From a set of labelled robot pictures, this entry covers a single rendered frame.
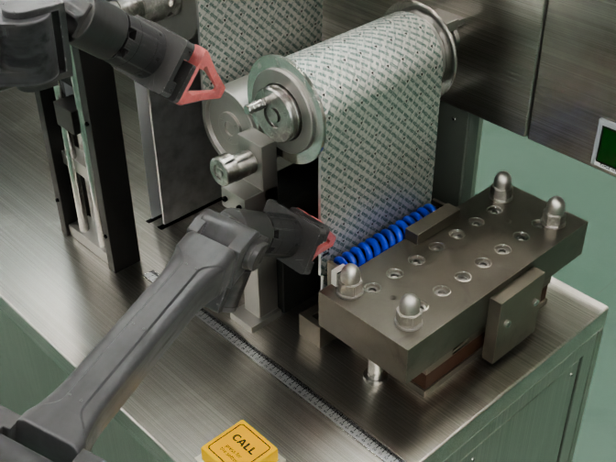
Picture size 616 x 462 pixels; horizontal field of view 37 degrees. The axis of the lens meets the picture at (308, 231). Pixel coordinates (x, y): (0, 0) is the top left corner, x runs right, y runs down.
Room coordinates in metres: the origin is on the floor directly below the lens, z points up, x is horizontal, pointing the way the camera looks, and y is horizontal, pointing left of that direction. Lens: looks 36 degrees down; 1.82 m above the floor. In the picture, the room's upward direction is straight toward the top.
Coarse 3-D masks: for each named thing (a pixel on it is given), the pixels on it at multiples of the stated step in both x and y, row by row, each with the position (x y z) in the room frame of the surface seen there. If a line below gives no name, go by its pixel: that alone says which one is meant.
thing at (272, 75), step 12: (444, 60) 1.19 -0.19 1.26; (264, 72) 1.08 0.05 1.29; (276, 72) 1.06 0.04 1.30; (264, 84) 1.08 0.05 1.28; (288, 84) 1.04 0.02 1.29; (252, 96) 1.10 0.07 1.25; (300, 96) 1.03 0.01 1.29; (300, 108) 1.03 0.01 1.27; (312, 108) 1.02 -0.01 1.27; (312, 120) 1.01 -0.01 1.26; (312, 132) 1.01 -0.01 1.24; (276, 144) 1.06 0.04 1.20; (288, 144) 1.05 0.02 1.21; (300, 144) 1.03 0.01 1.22
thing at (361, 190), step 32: (416, 128) 1.14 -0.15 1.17; (352, 160) 1.06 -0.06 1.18; (384, 160) 1.10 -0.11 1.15; (416, 160) 1.15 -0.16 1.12; (320, 192) 1.02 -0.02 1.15; (352, 192) 1.06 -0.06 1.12; (384, 192) 1.10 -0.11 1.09; (416, 192) 1.15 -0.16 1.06; (352, 224) 1.06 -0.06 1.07; (384, 224) 1.10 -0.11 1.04; (320, 256) 1.02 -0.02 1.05
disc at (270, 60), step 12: (264, 60) 1.08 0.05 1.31; (276, 60) 1.07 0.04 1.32; (288, 60) 1.05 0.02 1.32; (252, 72) 1.10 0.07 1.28; (288, 72) 1.05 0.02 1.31; (300, 72) 1.04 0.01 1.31; (252, 84) 1.10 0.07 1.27; (300, 84) 1.04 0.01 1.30; (312, 84) 1.02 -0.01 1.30; (312, 96) 1.02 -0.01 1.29; (324, 120) 1.01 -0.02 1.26; (324, 132) 1.01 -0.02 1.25; (312, 144) 1.02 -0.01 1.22; (288, 156) 1.05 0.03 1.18; (300, 156) 1.04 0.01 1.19; (312, 156) 1.02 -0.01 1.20
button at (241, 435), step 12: (228, 432) 0.81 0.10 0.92; (240, 432) 0.81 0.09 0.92; (252, 432) 0.81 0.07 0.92; (216, 444) 0.79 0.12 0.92; (228, 444) 0.79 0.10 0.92; (240, 444) 0.79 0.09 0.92; (252, 444) 0.79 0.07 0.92; (264, 444) 0.79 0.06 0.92; (204, 456) 0.78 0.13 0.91; (216, 456) 0.77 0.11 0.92; (228, 456) 0.77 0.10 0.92; (240, 456) 0.77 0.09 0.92; (252, 456) 0.77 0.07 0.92; (264, 456) 0.77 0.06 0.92; (276, 456) 0.78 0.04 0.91
